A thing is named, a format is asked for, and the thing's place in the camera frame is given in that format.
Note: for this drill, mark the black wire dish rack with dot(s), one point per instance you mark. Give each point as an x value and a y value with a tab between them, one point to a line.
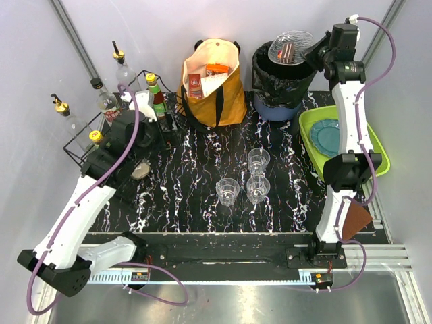
96	162

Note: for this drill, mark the orange snack box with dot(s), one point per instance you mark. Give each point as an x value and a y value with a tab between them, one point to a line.
215	69

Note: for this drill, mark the chocolate cake slice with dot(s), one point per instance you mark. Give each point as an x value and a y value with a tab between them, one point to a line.
287	54

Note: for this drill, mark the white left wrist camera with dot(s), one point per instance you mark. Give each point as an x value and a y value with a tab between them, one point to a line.
145	103

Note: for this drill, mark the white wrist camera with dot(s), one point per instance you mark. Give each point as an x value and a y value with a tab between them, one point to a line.
353	20
145	103

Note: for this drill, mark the clear oil bottle gold spout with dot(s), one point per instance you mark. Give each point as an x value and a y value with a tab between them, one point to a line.
76	127

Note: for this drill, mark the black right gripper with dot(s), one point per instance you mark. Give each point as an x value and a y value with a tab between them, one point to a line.
312	49

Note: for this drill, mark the white paper package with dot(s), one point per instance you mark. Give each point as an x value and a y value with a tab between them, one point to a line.
211	83

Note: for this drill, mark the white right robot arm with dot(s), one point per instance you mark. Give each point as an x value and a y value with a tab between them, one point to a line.
356	161

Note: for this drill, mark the red sauce bottle yellow cap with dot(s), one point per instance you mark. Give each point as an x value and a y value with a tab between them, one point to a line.
96	138

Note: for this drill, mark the orange canvas tote bag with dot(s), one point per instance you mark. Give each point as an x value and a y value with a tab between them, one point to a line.
223	107

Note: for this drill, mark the clear bottle black cap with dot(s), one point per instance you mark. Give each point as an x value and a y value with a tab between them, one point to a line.
106	101

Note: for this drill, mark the clear glass bowl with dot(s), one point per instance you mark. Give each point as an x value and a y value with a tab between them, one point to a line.
301	39

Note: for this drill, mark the lime green plastic tub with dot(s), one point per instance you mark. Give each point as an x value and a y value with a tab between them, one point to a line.
308	118

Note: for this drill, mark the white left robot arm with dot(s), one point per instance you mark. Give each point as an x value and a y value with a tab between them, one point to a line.
59	260

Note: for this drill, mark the trash bin with black liner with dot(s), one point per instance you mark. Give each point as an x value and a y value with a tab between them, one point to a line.
278	89

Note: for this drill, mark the brown scouring pad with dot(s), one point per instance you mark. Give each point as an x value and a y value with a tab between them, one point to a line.
356	219

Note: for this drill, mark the red snack box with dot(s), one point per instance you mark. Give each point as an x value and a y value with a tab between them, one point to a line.
194	86

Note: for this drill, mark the clear glass tumbler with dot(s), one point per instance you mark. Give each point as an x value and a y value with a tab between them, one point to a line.
227	190
257	188
258	160

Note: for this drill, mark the glass jar front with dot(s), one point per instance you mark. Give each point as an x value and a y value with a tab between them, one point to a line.
141	171

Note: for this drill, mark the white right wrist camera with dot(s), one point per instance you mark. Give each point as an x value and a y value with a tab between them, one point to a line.
353	20

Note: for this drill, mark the teal ceramic plate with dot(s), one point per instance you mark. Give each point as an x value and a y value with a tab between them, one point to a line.
325	136

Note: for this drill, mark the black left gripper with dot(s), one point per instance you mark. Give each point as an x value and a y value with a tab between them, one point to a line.
167	125

